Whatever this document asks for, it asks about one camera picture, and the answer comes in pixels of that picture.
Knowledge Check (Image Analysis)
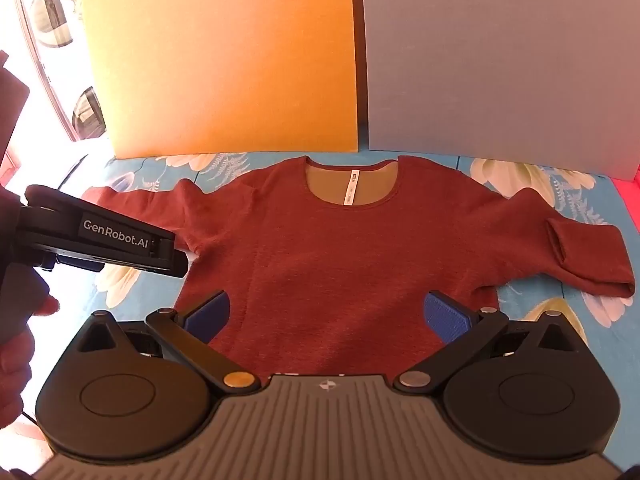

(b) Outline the orange foam board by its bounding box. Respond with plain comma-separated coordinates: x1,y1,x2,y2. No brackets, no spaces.
82,0,358,158

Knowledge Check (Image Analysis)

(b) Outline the person's left hand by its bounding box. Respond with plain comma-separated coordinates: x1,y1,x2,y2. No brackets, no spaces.
0,49,61,430

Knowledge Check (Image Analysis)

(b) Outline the blue floral bed sheet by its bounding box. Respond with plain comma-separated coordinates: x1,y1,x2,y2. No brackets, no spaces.
64,148,640,461

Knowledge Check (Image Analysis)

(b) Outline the red cloth at bed edge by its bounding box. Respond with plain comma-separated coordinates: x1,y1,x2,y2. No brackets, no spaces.
612,169,640,231

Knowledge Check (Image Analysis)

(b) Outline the grey foam board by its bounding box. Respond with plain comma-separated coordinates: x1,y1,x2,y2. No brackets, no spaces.
362,0,639,179

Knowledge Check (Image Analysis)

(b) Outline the dark red knit sweater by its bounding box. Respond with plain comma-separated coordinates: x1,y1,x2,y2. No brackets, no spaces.
81,155,637,380

